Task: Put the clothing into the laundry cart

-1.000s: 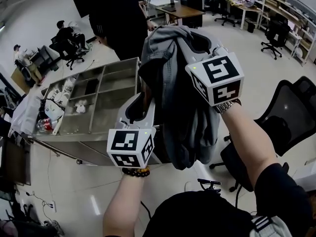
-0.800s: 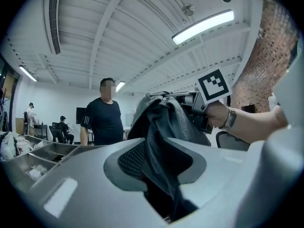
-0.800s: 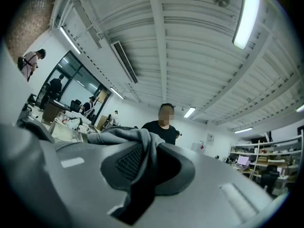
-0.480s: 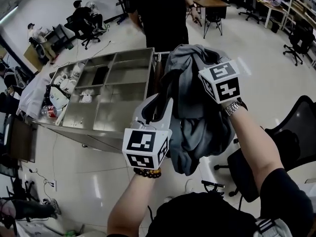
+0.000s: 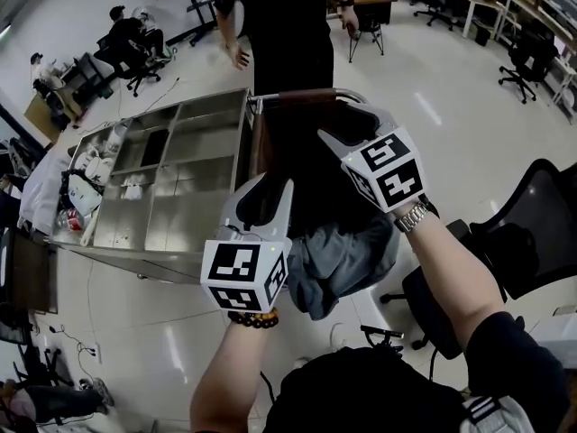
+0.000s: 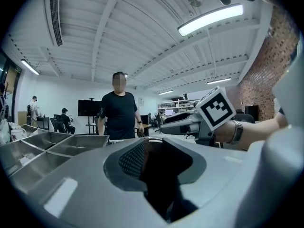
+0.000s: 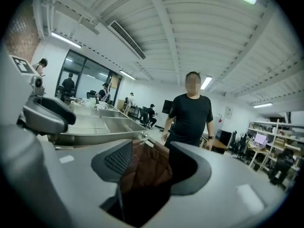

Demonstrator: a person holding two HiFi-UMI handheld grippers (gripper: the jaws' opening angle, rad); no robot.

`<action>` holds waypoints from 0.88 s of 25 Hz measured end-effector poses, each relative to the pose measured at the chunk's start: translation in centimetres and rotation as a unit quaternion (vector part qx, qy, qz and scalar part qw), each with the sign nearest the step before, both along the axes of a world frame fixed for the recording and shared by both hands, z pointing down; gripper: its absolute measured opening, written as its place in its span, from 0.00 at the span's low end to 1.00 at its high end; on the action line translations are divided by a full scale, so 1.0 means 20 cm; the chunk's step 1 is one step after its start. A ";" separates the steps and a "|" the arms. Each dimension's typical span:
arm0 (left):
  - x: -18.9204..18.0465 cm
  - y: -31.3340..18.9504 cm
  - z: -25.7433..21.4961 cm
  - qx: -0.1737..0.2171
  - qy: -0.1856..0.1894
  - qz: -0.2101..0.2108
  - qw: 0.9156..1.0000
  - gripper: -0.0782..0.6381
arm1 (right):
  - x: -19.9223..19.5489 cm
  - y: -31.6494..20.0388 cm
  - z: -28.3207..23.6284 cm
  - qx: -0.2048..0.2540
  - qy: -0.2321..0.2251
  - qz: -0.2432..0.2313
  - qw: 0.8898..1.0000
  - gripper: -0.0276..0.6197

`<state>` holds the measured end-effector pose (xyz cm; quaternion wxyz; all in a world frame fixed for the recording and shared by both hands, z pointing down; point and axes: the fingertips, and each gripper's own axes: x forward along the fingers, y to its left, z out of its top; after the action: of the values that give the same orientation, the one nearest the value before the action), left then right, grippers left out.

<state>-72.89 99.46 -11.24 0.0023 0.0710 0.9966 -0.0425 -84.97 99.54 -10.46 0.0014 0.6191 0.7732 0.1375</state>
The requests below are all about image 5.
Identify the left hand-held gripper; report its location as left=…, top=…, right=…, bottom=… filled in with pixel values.
left=199, top=171, right=296, bottom=314

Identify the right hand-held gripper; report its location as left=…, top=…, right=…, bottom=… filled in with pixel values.
left=316, top=102, right=428, bottom=215

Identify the steel trolley cart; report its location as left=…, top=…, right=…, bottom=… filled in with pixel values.
left=47, top=87, right=402, bottom=322

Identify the grey cloth garment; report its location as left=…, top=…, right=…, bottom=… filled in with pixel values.
left=286, top=216, right=402, bottom=322

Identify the grey shoulder bag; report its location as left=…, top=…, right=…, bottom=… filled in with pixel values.
left=459, top=394, right=537, bottom=433

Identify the person's right forearm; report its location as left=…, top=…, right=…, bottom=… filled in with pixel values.
left=394, top=200, right=506, bottom=346

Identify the person's left forearm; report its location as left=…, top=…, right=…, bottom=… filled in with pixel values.
left=188, top=311, right=280, bottom=433

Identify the metal wristwatch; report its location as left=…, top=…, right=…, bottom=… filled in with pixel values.
left=393, top=201, right=441, bottom=235

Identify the black folding stool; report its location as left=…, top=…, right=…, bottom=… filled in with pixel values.
left=349, top=15, right=385, bottom=65

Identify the white jug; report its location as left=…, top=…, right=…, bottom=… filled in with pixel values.
left=104, top=123, right=130, bottom=155

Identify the white cup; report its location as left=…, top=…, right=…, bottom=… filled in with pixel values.
left=71, top=149, right=98, bottom=170
left=85, top=156, right=114, bottom=184

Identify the white plastic bag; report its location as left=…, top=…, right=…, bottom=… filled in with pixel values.
left=58, top=171, right=104, bottom=216

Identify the plastic bottle red label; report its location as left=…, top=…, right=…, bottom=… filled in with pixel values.
left=53, top=208, right=94, bottom=235

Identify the person's black shirt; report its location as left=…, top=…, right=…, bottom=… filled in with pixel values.
left=263, top=311, right=569, bottom=433

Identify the black mesh office chair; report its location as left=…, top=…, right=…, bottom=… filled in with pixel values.
left=380, top=158, right=577, bottom=361

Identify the dark bead bracelet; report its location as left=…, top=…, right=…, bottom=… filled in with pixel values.
left=227, top=309, right=280, bottom=330

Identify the white frame workbench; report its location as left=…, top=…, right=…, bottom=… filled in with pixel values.
left=445, top=0, right=577, bottom=121

